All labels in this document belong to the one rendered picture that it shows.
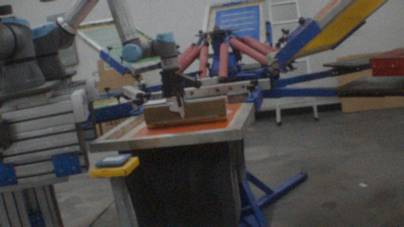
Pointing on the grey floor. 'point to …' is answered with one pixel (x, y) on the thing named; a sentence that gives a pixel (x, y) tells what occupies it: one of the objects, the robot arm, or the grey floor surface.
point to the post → (119, 188)
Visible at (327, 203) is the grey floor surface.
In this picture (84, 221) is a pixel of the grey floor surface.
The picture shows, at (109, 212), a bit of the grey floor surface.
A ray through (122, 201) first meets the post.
